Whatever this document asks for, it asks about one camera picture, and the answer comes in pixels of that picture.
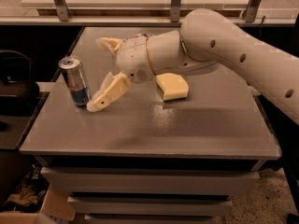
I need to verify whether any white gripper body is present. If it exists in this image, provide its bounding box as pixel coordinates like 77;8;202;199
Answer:
116;36;154;83

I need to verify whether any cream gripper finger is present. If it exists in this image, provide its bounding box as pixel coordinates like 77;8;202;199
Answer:
87;72;131;112
96;37;124;57

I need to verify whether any red bull can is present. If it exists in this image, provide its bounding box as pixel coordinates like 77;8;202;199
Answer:
59;56;90;106

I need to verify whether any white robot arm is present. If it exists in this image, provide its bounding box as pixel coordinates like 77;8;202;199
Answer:
87;8;299;123

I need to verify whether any yellow sponge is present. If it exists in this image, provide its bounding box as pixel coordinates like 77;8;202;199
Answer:
156;73;189;101

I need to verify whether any black chair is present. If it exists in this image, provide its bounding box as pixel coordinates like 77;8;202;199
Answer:
0;49;40;116

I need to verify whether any grey drawer cabinet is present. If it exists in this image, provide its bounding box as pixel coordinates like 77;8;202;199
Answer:
39;154;264;224

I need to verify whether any cardboard box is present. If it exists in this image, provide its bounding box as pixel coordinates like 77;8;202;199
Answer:
0;184;77;224

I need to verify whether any left metal bracket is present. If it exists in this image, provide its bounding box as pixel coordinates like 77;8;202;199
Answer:
53;0;70;21

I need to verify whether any metal bracket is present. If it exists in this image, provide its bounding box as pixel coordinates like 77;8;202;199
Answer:
53;0;70;21
242;0;262;23
170;0;181;22

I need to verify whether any middle metal bracket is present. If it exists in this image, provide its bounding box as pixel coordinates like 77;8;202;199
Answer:
170;0;181;22

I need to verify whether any right metal bracket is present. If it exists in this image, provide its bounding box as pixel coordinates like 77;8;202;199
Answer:
242;0;262;23

